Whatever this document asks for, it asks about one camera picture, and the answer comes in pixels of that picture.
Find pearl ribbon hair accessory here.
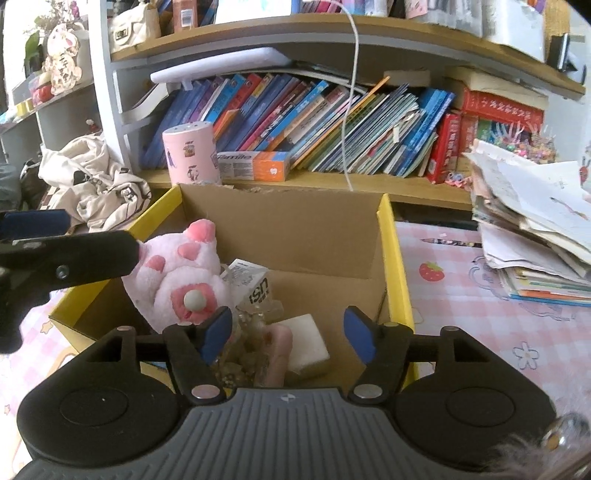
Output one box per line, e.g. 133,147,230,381
214,306,270,390

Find pink plush pig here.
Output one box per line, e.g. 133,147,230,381
122,219,233,333

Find usmile toothbrush box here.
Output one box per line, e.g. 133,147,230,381
221,259,273,308

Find beige crumpled hoodie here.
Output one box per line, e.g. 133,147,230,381
38,135,151,232

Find pink white desk mat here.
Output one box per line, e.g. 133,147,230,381
1,222,590,479

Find yellow cardboard box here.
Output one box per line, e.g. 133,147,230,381
49,183,417,388

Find pig character standee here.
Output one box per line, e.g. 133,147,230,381
44,24,83,96

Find pink cylindrical canister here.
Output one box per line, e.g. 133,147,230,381
162,121,221,185

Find usmile box on shelf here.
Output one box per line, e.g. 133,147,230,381
217,151,290,182

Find stack of loose papers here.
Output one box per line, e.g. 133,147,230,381
464,140,590,307

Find white quilted handbag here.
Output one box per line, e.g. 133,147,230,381
108,1,161,53

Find row of leaning books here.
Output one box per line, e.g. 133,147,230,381
139,69,453,178

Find red dictionaries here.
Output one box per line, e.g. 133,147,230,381
425,82,544,184

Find white desk lamp bar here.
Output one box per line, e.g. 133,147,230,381
150,47,291,84

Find white charging cable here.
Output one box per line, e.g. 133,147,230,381
329,0,362,192

